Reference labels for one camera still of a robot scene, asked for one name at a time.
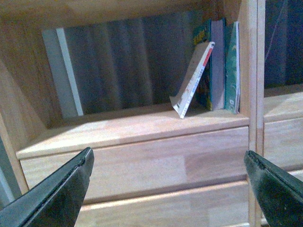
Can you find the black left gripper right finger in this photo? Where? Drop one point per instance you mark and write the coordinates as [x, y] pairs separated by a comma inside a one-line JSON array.
[[279, 194]]

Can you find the white red spine book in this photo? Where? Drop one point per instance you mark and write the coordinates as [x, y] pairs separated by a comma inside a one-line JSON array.
[[181, 101]]

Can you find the wooden shelf unit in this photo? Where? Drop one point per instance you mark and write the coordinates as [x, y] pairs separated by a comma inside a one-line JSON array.
[[283, 85], [152, 169]]

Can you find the right wooden shelf unit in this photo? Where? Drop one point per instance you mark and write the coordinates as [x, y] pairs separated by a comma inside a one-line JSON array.
[[283, 85]]

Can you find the grey white vertical post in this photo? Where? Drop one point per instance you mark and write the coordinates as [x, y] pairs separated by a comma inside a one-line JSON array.
[[62, 72]]

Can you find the green yellow cover book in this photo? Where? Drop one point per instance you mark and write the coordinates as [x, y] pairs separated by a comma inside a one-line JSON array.
[[201, 34]]

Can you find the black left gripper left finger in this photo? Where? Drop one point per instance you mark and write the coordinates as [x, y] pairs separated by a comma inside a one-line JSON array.
[[56, 201]]

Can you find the left wooden shelf unit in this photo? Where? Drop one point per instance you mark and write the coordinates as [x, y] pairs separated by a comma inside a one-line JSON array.
[[152, 169]]

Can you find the teal green cover book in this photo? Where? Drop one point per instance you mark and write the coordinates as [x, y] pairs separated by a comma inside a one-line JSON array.
[[232, 68]]

